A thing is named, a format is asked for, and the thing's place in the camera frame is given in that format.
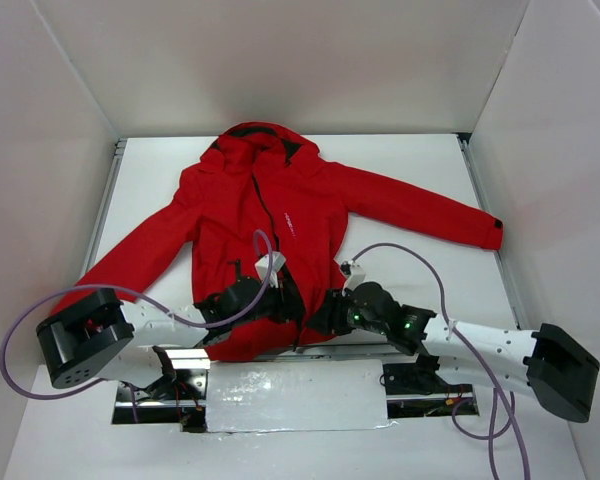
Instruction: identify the red hooded jacket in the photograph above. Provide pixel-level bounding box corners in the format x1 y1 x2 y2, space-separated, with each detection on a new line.
48 119 505 362

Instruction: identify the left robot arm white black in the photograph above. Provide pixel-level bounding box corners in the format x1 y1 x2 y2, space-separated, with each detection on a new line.
36 276 305 399

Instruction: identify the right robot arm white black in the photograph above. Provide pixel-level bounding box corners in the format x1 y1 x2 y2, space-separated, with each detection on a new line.
308 282 600 423

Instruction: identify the white foil covered block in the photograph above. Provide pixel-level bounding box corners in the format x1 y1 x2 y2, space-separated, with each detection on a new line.
206 359 390 433

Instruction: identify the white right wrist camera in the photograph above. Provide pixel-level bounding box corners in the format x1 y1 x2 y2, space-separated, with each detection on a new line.
339 260 366 291

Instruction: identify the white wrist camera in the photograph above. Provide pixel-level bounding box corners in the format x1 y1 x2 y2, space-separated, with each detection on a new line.
339 260 366 291
255 251 286 289

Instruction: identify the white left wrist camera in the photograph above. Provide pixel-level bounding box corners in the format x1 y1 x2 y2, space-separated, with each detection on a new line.
255 251 286 289

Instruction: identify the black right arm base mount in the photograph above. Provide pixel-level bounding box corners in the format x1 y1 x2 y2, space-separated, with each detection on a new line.
379 360 479 420

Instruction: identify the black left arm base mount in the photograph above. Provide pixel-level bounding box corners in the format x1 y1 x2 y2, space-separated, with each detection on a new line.
111 347 210 434

